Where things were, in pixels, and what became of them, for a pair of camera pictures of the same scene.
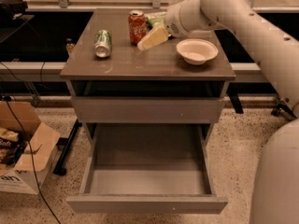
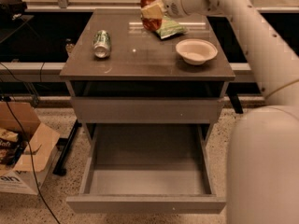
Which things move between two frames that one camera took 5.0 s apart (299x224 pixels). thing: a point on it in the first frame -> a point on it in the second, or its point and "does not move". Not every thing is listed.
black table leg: [59, 170] does not move
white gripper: [173, 21] -> [172, 2]
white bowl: [196, 51] does not move
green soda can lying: [103, 43] does not move
